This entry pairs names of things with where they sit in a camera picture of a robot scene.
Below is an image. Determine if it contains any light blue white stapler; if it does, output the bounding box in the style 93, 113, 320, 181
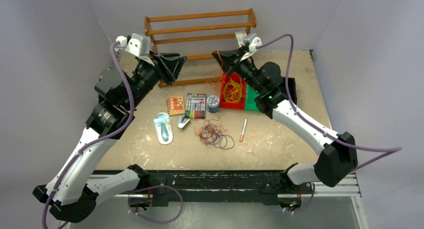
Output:
177, 116, 191, 130

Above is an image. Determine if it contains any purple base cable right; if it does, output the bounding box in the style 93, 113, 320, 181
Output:
283, 182, 317, 215

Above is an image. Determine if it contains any orange cable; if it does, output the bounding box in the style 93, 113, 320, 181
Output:
194, 48, 228, 146

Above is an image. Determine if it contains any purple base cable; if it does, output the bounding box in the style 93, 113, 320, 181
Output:
283, 182, 317, 215
127, 184, 184, 225

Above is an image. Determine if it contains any green plastic bin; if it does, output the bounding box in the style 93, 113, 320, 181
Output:
244, 85, 259, 112

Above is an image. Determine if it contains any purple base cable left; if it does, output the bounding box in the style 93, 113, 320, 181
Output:
127, 184, 184, 225

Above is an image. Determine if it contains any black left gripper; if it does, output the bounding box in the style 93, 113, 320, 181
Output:
124, 49, 186, 110

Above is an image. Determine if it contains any round blue white tub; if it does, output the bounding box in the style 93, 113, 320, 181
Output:
206, 95, 220, 113

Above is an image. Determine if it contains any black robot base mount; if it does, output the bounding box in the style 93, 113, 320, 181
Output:
130, 170, 312, 207

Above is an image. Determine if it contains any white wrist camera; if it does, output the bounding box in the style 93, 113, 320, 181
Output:
238, 33, 263, 61
115, 33, 152, 58

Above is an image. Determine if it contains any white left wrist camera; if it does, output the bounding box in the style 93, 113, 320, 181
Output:
115, 33, 152, 58

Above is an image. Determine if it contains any pack of coloured markers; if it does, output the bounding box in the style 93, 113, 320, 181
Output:
184, 93, 207, 119

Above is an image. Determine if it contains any aluminium rail frame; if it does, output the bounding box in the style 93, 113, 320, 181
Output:
59, 173, 369, 229

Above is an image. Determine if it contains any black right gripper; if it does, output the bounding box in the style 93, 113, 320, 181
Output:
212, 46, 264, 94

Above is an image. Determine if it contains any black plastic bin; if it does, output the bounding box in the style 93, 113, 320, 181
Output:
285, 77, 298, 105

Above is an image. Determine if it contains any red plastic bin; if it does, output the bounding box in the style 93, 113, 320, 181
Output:
219, 73, 247, 110

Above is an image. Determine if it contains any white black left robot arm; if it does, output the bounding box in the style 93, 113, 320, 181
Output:
32, 52, 187, 224

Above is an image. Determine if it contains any yellow cable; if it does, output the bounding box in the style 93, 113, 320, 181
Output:
222, 79, 244, 105

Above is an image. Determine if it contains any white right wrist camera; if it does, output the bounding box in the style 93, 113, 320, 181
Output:
238, 33, 263, 61

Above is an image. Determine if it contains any wooden three-tier rack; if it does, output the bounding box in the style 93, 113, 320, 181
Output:
144, 8, 258, 88

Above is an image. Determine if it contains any blue white tape package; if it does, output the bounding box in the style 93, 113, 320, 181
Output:
153, 112, 174, 145

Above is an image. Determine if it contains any white red small box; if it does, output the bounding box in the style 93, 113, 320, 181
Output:
234, 31, 247, 47

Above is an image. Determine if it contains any orange spiral notebook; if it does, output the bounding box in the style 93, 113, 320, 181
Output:
166, 96, 186, 116

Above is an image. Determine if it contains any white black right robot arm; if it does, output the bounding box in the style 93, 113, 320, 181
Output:
212, 49, 358, 193

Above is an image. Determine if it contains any white orange-capped marker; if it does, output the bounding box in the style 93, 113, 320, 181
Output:
239, 118, 248, 142

